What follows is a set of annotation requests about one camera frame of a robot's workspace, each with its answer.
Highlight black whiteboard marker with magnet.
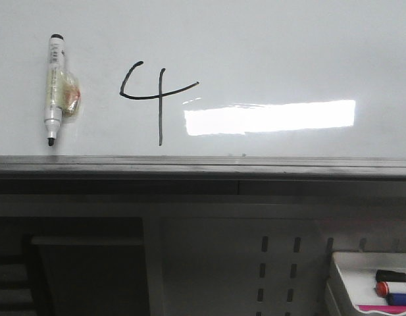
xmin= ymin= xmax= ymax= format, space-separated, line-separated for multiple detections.
xmin=44 ymin=34 xmax=81 ymax=147

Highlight grey whiteboard marker tray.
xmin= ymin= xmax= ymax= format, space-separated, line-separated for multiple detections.
xmin=0 ymin=155 xmax=406 ymax=180

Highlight white whiteboard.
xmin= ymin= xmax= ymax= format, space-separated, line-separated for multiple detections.
xmin=0 ymin=1 xmax=406 ymax=159

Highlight white perforated panel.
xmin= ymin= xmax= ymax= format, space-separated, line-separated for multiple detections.
xmin=161 ymin=218 xmax=406 ymax=315

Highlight white storage bin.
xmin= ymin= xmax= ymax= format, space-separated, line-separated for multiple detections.
xmin=325 ymin=252 xmax=406 ymax=315

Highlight black marker cap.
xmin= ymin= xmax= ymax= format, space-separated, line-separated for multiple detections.
xmin=375 ymin=269 xmax=406 ymax=282

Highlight red capped marker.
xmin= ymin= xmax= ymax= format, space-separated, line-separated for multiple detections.
xmin=375 ymin=281 xmax=406 ymax=298

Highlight blue marker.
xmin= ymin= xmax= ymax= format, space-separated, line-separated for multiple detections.
xmin=386 ymin=293 xmax=406 ymax=306

